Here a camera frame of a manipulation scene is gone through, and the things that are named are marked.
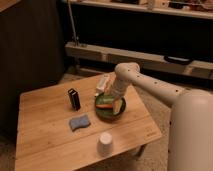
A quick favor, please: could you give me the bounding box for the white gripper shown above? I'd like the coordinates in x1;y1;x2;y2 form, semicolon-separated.
104;77;130;115

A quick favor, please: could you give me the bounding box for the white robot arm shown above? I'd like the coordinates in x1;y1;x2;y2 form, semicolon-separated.
109;62;213;171

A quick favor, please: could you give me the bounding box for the black eraser block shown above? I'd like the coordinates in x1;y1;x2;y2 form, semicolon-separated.
68;88;81;111

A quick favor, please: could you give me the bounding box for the orange carrot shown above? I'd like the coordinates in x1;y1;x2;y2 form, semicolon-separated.
96;104;113;109

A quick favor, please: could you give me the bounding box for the green bowl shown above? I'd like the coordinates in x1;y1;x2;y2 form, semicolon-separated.
94;93;126;120

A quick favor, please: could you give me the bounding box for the blue sponge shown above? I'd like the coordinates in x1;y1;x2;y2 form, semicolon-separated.
69;115;91;131

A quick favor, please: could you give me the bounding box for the wooden table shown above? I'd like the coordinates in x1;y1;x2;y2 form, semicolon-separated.
15;73;162;171

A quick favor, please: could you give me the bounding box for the metal shelf rack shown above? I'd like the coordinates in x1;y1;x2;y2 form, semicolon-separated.
59;0;213;80

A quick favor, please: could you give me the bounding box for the black handle on rail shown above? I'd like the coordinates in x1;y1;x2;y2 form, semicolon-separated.
164;56;193;65

